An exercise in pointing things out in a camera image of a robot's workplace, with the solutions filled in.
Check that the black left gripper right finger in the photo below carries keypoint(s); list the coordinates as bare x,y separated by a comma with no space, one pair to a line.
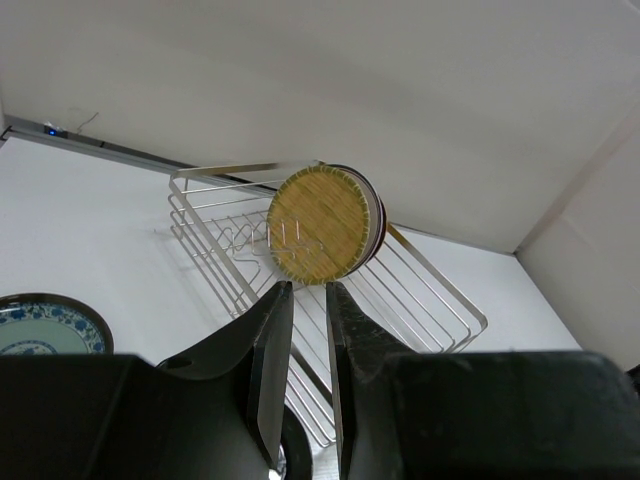
400,414

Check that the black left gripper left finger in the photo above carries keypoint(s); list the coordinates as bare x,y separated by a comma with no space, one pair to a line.
213,411

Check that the woven bamboo round plate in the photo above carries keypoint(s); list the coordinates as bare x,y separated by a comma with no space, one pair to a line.
317,225

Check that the glossy black plate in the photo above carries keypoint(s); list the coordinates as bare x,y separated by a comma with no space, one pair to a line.
295,460

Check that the blue and white plate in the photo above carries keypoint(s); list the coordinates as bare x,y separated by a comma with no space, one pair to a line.
50,324

